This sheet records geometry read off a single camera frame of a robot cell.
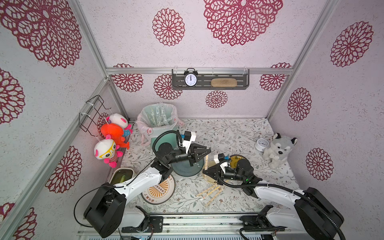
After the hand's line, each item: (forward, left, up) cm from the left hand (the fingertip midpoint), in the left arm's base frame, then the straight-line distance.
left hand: (209, 150), depth 67 cm
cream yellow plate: (-8, 0, -12) cm, 15 cm away
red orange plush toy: (+20, +53, -12) cm, 58 cm away
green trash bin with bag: (+30, +31, -11) cm, 45 cm away
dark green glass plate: (+4, +13, -27) cm, 30 cm away
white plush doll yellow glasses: (+7, +54, -10) cm, 55 cm away
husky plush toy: (+8, -40, -15) cm, 44 cm away
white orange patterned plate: (-10, +26, -29) cm, 40 cm away
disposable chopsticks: (-3, +1, -6) cm, 7 cm away
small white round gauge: (+22, -40, -28) cm, 53 cm away
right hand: (-5, +2, -11) cm, 13 cm away
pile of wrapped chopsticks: (-10, -3, -30) cm, 32 cm away
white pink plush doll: (+29, +53, -11) cm, 61 cm away
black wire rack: (+15, +60, +1) cm, 62 cm away
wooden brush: (+45, -11, +5) cm, 46 cm away
